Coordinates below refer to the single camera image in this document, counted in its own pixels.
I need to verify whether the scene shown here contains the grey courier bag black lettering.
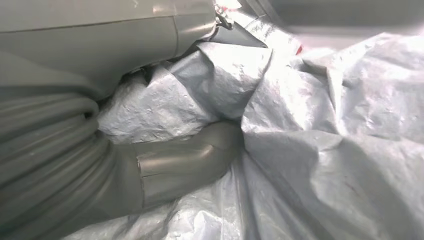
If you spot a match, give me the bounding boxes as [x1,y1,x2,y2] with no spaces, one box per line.
[62,0,424,240]

